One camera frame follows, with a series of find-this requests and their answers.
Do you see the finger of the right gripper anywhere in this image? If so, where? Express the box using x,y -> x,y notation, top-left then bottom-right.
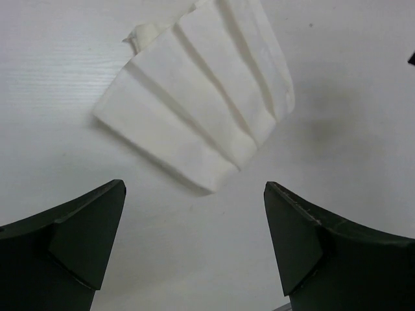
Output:
408,52 -> 415,65

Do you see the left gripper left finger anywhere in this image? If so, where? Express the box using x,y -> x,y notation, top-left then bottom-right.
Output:
1,179 -> 126,310

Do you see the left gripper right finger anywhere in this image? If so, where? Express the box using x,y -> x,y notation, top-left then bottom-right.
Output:
264,181 -> 414,310

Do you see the white pleated skirt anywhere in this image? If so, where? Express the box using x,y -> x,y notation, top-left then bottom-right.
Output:
93,1 -> 295,193

